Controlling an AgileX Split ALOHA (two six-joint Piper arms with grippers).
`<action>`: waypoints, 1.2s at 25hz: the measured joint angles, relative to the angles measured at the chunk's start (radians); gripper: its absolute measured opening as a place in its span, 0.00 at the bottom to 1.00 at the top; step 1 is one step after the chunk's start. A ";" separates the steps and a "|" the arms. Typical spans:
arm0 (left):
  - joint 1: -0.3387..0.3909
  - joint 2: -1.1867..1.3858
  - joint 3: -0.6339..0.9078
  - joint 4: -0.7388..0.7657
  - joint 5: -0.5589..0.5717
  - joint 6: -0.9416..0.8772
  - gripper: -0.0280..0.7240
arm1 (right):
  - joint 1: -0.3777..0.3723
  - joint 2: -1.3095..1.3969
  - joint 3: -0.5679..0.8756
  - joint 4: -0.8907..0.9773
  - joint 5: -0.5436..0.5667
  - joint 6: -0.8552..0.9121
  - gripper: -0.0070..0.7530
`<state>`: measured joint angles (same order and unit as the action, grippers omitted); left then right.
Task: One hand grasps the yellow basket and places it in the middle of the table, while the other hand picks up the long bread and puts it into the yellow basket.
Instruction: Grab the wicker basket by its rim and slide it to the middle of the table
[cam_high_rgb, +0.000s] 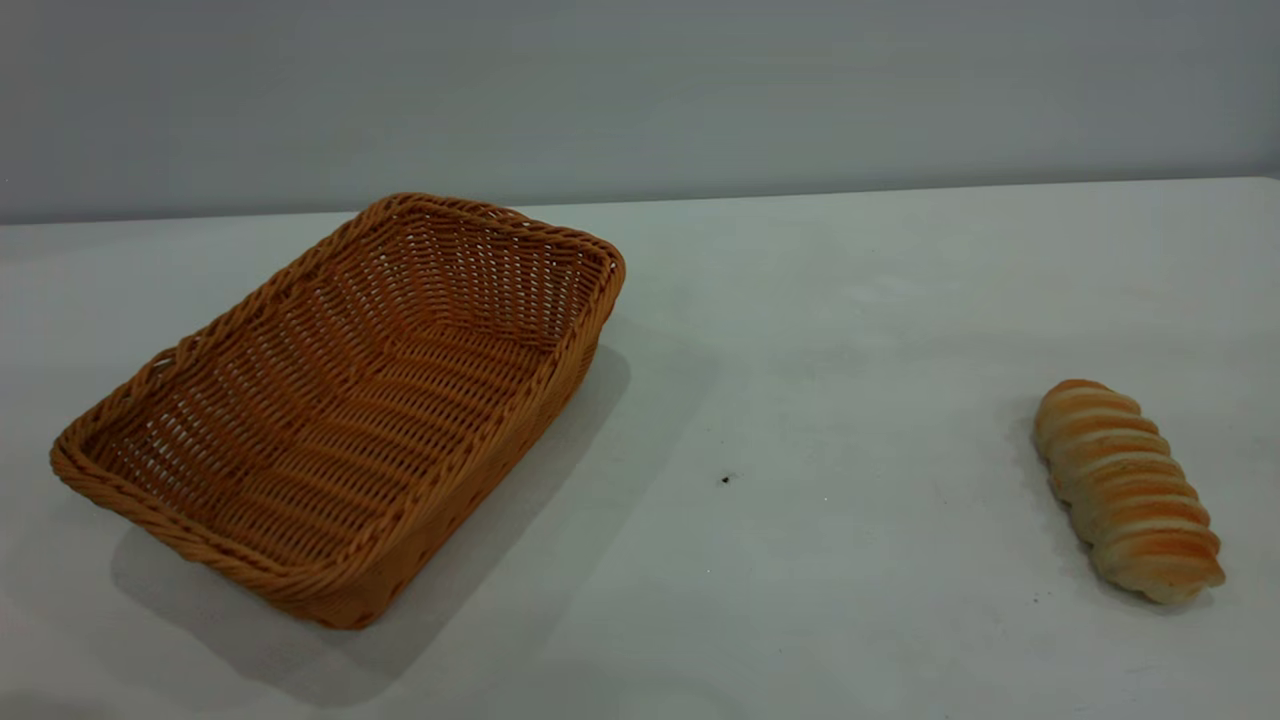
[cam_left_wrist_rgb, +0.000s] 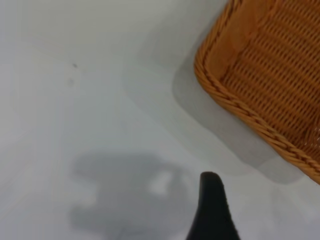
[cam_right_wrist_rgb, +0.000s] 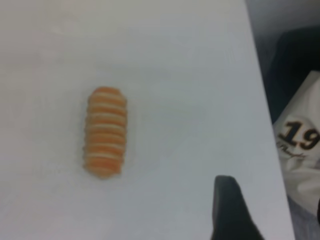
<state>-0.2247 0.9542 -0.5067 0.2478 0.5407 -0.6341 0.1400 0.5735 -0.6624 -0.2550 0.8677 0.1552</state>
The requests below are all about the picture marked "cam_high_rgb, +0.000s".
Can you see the ridged bread roll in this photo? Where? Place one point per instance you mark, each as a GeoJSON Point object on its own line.
{"type": "Point", "coordinates": [1125, 490]}

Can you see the orange wicker basket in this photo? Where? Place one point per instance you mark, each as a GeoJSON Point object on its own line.
{"type": "Point", "coordinates": [350, 420]}

